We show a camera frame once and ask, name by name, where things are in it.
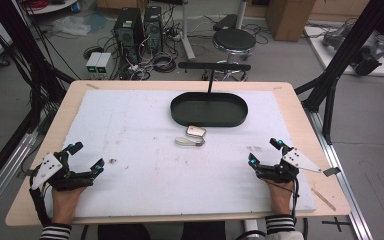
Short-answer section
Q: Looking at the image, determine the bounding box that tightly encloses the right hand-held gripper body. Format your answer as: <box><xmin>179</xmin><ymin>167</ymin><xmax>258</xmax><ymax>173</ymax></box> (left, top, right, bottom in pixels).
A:
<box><xmin>255</xmin><ymin>145</ymin><xmax>342</xmax><ymax>184</ymax></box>

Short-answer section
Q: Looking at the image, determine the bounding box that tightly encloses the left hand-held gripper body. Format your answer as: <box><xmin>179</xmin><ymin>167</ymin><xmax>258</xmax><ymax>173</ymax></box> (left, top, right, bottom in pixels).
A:
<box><xmin>29</xmin><ymin>149</ymin><xmax>96</xmax><ymax>193</ymax></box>

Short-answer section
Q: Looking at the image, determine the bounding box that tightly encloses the person's left hand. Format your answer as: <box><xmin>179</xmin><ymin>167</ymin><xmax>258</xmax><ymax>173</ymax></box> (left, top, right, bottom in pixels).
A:
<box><xmin>50</xmin><ymin>184</ymin><xmax>88</xmax><ymax>226</ymax></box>

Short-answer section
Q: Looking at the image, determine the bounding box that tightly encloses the person's right hand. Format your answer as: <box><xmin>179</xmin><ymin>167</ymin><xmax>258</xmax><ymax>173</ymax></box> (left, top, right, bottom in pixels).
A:
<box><xmin>264</xmin><ymin>177</ymin><xmax>297</xmax><ymax>217</ymax></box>

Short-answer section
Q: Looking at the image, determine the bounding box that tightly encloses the wooden table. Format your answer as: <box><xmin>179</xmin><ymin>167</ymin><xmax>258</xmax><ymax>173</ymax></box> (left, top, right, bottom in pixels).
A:
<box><xmin>4</xmin><ymin>79</ymin><xmax>352</xmax><ymax>228</ymax></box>

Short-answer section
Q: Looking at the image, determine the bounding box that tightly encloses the white foam mat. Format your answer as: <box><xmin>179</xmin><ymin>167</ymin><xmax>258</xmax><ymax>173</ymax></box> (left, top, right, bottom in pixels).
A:
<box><xmin>44</xmin><ymin>88</ymin><xmax>318</xmax><ymax>220</ymax></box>

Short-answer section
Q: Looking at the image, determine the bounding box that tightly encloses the thin wooden stick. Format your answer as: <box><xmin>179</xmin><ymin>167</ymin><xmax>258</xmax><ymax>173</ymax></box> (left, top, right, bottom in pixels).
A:
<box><xmin>310</xmin><ymin>187</ymin><xmax>337</xmax><ymax>212</ymax></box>

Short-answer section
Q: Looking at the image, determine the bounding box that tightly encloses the silver oval bangle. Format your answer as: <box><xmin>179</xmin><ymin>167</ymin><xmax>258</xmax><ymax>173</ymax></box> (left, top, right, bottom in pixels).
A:
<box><xmin>174</xmin><ymin>135</ymin><xmax>206</xmax><ymax>148</ymax></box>

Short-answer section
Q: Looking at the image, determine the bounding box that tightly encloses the black jewelry stand with tray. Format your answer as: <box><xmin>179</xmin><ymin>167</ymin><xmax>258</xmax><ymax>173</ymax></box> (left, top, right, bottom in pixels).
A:
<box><xmin>169</xmin><ymin>61</ymin><xmax>253</xmax><ymax>129</ymax></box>

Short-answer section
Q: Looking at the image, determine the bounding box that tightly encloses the person's dark trouser leg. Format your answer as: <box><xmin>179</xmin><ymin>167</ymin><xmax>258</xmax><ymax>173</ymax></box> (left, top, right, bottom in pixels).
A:
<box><xmin>181</xmin><ymin>221</ymin><xmax>228</xmax><ymax>240</ymax></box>
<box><xmin>97</xmin><ymin>223</ymin><xmax>152</xmax><ymax>240</ymax></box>

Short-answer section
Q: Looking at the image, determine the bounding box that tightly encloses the grey bench power supply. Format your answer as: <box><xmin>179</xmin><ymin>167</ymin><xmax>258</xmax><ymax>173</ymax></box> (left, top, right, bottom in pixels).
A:
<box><xmin>95</xmin><ymin>52</ymin><xmax>114</xmax><ymax>80</ymax></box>
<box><xmin>85</xmin><ymin>51</ymin><xmax>103</xmax><ymax>80</ymax></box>

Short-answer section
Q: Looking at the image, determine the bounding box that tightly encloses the white floor board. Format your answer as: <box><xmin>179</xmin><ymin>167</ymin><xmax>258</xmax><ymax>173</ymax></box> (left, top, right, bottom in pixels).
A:
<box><xmin>303</xmin><ymin>25</ymin><xmax>384</xmax><ymax>78</ymax></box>

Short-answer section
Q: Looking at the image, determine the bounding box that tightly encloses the black round stool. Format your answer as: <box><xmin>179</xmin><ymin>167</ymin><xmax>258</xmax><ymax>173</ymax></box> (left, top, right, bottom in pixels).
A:
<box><xmin>211</xmin><ymin>27</ymin><xmax>258</xmax><ymax>82</ymax></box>

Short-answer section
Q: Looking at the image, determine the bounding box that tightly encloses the clear plastic bag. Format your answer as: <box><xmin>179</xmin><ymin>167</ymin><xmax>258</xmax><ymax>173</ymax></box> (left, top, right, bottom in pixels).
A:
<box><xmin>50</xmin><ymin>14</ymin><xmax>93</xmax><ymax>37</ymax></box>

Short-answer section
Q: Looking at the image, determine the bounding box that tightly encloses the brown cardboard box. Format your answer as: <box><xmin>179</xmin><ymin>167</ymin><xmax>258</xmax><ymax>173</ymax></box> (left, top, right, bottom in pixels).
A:
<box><xmin>265</xmin><ymin>0</ymin><xmax>317</xmax><ymax>43</ymax></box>

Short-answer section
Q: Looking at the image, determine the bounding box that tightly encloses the large black computer tower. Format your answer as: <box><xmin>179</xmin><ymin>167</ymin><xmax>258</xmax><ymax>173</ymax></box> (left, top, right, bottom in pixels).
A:
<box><xmin>112</xmin><ymin>7</ymin><xmax>145</xmax><ymax>65</ymax></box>

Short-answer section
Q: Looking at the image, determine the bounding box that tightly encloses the grey black robot equipment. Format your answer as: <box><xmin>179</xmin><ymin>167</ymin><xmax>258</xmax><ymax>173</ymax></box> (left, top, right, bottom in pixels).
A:
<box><xmin>321</xmin><ymin>23</ymin><xmax>384</xmax><ymax>77</ymax></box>

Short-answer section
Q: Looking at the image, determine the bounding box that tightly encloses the white desk leg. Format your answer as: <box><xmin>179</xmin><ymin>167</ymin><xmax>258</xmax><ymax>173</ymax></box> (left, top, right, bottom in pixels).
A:
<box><xmin>180</xmin><ymin>0</ymin><xmax>197</xmax><ymax>62</ymax></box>

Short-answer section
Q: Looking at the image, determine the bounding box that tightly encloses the slim black computer tower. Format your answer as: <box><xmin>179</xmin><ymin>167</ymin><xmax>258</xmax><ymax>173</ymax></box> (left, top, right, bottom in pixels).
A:
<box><xmin>142</xmin><ymin>5</ymin><xmax>164</xmax><ymax>54</ymax></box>

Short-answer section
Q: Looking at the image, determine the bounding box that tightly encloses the black sleeved gripper cable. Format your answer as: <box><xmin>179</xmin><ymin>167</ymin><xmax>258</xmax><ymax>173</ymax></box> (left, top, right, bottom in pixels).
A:
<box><xmin>28</xmin><ymin>173</ymin><xmax>53</xmax><ymax>227</ymax></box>

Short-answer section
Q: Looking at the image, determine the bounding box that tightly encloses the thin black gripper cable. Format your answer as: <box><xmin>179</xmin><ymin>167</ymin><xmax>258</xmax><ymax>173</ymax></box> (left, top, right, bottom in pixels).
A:
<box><xmin>266</xmin><ymin>178</ymin><xmax>300</xmax><ymax>219</ymax></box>

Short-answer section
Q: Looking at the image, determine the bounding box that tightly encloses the aluminium floor rail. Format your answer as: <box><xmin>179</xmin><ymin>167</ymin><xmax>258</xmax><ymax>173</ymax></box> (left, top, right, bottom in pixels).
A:
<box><xmin>0</xmin><ymin>130</ymin><xmax>38</xmax><ymax>225</ymax></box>
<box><xmin>304</xmin><ymin>108</ymin><xmax>375</xmax><ymax>240</ymax></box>

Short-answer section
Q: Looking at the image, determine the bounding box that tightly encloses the black metal frame post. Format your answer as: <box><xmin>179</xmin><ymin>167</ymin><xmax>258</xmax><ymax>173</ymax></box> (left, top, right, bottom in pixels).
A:
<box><xmin>0</xmin><ymin>0</ymin><xmax>77</xmax><ymax>199</ymax></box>
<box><xmin>294</xmin><ymin>0</ymin><xmax>384</xmax><ymax>145</ymax></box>

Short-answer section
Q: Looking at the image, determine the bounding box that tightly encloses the coiled black cable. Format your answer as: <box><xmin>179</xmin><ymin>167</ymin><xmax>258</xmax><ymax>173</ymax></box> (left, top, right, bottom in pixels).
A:
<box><xmin>151</xmin><ymin>53</ymin><xmax>178</xmax><ymax>74</ymax></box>

